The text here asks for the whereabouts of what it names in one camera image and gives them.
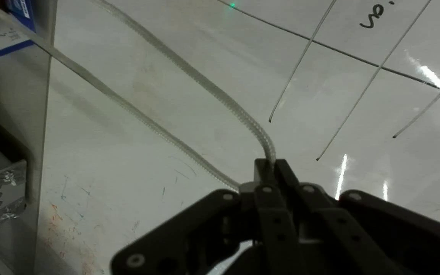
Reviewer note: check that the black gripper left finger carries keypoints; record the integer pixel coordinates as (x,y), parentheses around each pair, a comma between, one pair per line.
(220,229)

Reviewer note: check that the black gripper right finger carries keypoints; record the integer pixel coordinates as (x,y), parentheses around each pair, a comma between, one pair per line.
(362,229)

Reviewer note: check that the small white printed box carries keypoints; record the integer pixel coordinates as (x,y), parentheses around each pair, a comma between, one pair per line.
(0,192)

